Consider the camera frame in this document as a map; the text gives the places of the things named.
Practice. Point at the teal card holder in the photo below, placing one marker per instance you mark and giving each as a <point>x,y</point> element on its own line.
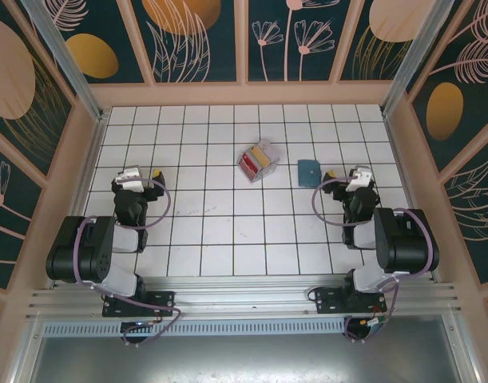
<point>309,173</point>

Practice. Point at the clear acrylic card box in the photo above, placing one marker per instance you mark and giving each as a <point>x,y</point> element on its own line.
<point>267,167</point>

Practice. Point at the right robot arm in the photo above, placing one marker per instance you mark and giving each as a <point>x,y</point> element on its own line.
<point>407,243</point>

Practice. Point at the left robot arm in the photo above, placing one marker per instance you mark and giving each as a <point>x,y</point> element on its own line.
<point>88,247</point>

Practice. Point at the yellow card stack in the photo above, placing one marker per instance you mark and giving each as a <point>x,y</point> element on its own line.
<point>261,156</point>

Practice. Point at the red card stack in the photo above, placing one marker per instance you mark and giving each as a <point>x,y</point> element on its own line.
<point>249,164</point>

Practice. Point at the grey metal sheet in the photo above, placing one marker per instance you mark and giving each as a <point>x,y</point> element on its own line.
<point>243,359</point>

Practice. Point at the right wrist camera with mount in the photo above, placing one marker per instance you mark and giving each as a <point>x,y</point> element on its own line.
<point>359,179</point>

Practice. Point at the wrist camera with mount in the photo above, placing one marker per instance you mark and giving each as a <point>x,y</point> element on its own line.
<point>129,179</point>
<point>359,179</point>

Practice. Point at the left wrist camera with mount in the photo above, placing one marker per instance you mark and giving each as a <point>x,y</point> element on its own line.
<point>129,179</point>

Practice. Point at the aluminium side rail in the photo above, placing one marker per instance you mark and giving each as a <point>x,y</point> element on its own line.
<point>80,199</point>

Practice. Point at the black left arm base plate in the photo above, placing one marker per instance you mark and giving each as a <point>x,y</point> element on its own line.
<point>159,301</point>

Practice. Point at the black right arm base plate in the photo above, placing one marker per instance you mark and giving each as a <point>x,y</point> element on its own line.
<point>327,303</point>

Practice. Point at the aluminium corner post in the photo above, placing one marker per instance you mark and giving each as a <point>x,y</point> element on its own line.
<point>411,60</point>
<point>68,68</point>

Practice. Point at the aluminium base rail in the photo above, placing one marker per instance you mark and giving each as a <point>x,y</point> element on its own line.
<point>243,295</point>

